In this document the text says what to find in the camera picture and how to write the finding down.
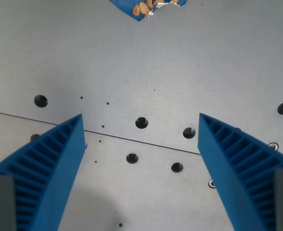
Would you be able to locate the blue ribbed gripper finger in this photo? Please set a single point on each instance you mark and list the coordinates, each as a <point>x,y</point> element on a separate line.
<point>218,156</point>
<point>59,163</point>

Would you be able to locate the blue snack bag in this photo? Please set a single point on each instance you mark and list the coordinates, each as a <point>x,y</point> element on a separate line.
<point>141,8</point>

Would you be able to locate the silver table screw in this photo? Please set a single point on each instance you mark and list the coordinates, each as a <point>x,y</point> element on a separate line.
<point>273,145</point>
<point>211,183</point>

